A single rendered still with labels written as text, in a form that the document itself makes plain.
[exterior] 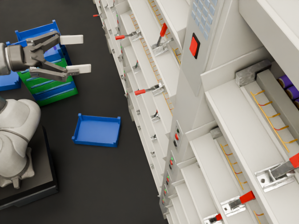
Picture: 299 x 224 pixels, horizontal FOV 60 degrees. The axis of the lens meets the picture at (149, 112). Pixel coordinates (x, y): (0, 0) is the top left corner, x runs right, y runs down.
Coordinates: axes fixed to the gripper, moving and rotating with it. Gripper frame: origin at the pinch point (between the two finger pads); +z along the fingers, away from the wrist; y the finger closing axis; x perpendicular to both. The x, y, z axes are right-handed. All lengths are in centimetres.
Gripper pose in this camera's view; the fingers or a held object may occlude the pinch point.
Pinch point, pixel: (82, 53)
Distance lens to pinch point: 84.8
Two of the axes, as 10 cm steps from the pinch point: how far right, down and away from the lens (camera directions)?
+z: 9.3, -1.5, 3.3
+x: 2.0, -5.6, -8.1
